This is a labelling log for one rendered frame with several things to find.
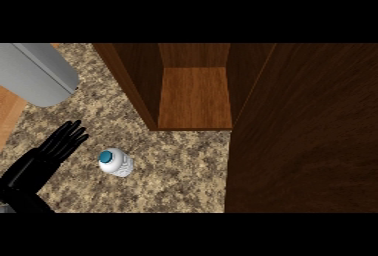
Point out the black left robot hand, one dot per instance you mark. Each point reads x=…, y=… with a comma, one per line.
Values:
x=60, y=143

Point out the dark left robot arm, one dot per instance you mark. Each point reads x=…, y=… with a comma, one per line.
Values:
x=26, y=181

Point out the open brown wooden cabinet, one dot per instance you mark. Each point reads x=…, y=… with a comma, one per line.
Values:
x=193, y=96

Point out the dark brown wooden cabinet door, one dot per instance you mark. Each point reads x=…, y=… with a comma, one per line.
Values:
x=304, y=133

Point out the white bottle with blue cap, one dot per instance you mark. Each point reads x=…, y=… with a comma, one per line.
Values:
x=116, y=163

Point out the grey rounded appliance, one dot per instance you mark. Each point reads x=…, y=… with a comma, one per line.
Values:
x=34, y=73

